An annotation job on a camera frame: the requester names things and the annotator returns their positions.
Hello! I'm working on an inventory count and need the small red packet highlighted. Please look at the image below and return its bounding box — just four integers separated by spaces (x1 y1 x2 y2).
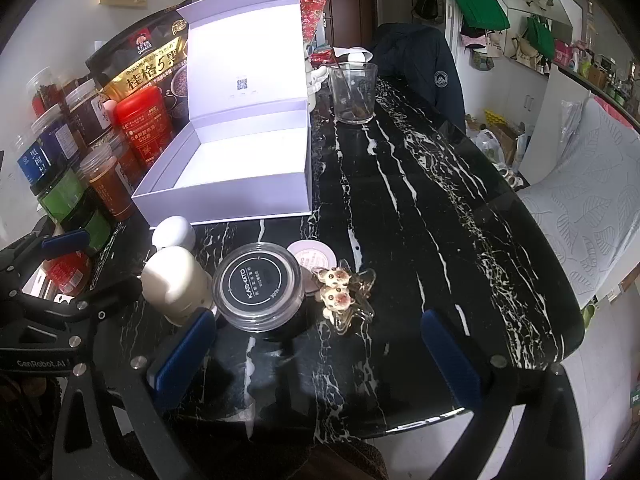
309 49 341 70

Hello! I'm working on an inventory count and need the dark jacket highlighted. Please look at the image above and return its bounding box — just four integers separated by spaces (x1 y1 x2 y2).
372 24 466 133

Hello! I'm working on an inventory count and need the clear glass cup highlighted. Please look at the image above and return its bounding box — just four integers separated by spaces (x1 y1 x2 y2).
328 62 378 125

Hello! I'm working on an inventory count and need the red tin can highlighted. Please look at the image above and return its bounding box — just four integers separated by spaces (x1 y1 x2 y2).
114 85 173 168

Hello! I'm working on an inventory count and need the black lid clear jar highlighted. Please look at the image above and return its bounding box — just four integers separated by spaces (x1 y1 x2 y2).
212 242 303 332

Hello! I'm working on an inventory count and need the white round object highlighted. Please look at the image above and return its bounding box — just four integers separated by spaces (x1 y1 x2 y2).
492 162 523 187

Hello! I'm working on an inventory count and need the white gift box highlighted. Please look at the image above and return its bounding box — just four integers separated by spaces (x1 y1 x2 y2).
131 0 313 226

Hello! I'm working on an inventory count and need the orange contents jar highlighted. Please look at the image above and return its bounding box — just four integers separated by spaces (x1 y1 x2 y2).
80 150 136 221

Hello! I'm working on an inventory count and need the white leaf pattern sheet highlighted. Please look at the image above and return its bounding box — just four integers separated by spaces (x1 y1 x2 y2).
515 97 640 311

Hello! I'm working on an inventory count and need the red patterned packet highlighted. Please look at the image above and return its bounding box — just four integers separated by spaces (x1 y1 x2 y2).
299 0 329 43

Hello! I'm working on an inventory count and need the pink compact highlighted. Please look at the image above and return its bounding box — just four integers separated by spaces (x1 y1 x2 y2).
287 240 335 293

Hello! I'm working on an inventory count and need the clear floral hair claw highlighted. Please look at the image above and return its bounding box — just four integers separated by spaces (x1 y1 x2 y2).
312 259 377 333

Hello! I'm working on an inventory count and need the red contents jar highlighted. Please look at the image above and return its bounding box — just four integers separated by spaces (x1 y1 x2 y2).
47 252 93 296

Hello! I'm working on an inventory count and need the cardboard box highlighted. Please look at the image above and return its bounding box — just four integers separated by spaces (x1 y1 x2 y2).
492 122 521 166

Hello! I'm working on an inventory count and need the green label jar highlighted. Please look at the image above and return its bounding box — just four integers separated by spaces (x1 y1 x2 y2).
30 170 87 223
65 205 113 256

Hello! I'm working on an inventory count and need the white board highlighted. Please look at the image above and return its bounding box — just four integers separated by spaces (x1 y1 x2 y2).
520 65 591 186

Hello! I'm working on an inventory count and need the clear jar of red berries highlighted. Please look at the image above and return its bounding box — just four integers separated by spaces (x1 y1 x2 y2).
27 67 66 116

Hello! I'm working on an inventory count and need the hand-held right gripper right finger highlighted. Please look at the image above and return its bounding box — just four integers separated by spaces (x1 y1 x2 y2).
421 309 586 480

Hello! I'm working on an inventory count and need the brown door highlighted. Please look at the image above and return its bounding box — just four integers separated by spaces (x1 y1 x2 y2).
312 0 377 51

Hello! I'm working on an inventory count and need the large green tote bag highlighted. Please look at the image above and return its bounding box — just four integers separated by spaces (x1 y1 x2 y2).
452 0 511 31

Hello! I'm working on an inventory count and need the cream white jar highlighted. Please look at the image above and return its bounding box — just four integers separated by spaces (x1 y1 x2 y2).
141 246 216 326

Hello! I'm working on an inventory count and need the white plush toy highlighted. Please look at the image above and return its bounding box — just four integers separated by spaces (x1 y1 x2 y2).
305 42 331 111

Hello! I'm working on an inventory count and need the dark contents jar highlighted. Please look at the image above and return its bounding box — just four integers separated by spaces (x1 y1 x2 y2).
62 76 101 106

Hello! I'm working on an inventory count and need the black and gold oat bag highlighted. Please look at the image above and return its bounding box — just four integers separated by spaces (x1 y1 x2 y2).
85 0 193 126

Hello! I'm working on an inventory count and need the thin stir stick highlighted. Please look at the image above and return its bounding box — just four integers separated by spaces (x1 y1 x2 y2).
334 57 362 113

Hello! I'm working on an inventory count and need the brown contents jar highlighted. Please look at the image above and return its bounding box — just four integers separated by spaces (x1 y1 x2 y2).
110 135 146 186

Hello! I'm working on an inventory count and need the row of assorted bottles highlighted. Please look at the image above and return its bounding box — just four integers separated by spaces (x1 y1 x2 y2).
552 40 640 111

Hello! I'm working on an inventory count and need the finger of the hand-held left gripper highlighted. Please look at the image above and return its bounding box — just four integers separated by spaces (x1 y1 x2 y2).
0 220 90 286
20 276 144 323

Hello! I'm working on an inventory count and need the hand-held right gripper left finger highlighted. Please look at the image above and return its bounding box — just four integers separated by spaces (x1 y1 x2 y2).
52 307 218 480

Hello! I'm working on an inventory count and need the blue label jar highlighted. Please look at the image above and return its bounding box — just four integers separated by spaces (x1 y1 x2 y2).
17 105 76 186

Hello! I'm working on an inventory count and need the white label dark jar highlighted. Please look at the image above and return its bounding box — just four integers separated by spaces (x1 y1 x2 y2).
67 87 117 147

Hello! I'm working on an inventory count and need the pale dome cap bottle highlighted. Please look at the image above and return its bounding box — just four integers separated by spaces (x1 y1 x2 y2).
151 216 196 251

